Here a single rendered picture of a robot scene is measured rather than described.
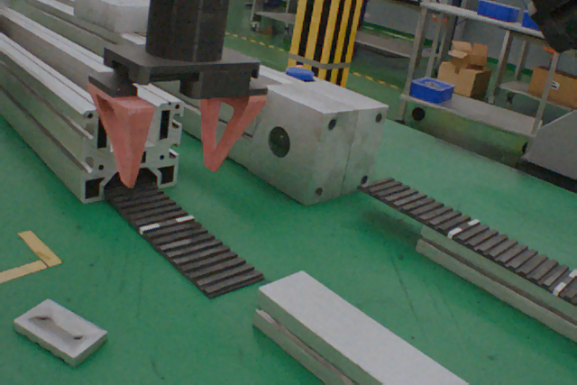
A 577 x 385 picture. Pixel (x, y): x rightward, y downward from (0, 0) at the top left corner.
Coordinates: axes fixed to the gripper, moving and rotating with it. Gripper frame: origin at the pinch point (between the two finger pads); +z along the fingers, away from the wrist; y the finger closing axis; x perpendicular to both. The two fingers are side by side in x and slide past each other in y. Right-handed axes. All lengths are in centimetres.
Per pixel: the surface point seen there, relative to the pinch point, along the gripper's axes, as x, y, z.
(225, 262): 7.0, -0.8, 5.1
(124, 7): -38.9, -14.8, -6.6
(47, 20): -69, -14, 0
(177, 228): 1.2, -0.2, 5.0
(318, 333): 18.6, 1.6, 2.5
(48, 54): -35.1, -2.2, -1.0
